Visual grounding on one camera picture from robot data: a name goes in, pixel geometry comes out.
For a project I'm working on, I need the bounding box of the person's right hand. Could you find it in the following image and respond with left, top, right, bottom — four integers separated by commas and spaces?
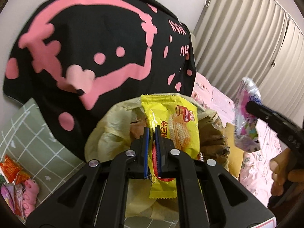
269, 148, 304, 196

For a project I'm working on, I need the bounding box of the crumpled brown paper bag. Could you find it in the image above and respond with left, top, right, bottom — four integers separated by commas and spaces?
198, 109, 231, 171

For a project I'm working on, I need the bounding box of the yellow-green plastic trash bag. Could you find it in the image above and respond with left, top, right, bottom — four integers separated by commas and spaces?
85, 93, 238, 221

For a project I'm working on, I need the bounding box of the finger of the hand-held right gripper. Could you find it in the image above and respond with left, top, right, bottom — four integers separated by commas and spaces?
246, 101, 304, 148

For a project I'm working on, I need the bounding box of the purple printed packet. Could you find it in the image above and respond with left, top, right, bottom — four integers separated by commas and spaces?
233, 77, 262, 153

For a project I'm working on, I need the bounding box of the pink printed packet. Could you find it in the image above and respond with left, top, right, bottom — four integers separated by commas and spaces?
0, 184, 25, 221

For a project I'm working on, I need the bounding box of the pink floral bed sheet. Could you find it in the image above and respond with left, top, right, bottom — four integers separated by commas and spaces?
191, 72, 289, 206

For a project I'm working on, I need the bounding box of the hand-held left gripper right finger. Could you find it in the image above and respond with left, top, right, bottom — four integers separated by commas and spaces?
154, 125, 277, 228

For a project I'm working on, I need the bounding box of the beige bed headboard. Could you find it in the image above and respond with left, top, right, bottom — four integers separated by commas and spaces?
189, 30, 197, 74

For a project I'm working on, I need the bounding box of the orange snack packet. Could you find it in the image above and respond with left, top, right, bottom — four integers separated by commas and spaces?
12, 170, 32, 186
0, 154, 23, 183

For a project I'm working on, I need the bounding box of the beige pleated curtain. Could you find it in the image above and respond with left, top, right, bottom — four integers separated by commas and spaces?
193, 0, 304, 129

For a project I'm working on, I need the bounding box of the yellow wafer packet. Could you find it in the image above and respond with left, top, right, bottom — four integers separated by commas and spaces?
141, 94, 202, 199

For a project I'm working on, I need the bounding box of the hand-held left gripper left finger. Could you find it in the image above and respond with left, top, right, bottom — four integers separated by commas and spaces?
25, 126, 150, 228

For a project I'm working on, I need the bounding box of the pink toy pig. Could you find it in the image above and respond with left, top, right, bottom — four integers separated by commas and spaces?
22, 179, 40, 216

